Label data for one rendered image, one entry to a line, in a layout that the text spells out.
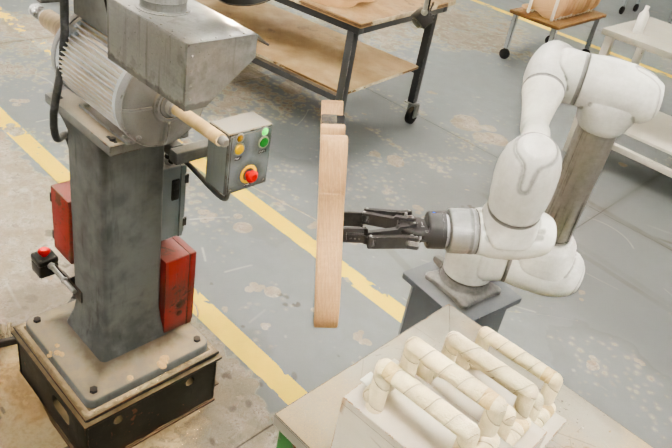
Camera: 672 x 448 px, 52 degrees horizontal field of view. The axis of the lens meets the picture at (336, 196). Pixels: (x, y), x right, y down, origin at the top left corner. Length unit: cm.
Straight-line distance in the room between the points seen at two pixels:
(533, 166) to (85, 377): 161
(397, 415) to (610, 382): 211
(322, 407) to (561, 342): 204
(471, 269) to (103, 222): 108
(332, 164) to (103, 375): 140
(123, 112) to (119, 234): 50
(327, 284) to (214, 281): 197
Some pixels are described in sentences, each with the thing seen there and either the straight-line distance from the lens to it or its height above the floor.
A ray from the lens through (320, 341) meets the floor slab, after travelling 292.
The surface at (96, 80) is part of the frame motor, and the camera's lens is 182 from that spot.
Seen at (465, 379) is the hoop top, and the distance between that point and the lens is 117.
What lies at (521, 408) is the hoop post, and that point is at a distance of 135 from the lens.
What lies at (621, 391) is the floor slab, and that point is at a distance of 324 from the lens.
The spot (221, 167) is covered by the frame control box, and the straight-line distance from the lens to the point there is 198.
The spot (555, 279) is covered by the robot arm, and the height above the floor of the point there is 88.
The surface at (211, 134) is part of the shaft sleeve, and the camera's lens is 161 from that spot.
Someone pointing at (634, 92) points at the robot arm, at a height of 149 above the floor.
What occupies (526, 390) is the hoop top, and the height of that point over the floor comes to 112.
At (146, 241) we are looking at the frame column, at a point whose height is 71.
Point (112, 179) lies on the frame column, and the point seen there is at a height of 97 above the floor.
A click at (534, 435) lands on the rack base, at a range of 141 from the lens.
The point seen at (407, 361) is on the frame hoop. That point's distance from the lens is 122.
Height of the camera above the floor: 200
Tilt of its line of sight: 31 degrees down
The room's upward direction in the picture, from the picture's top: 11 degrees clockwise
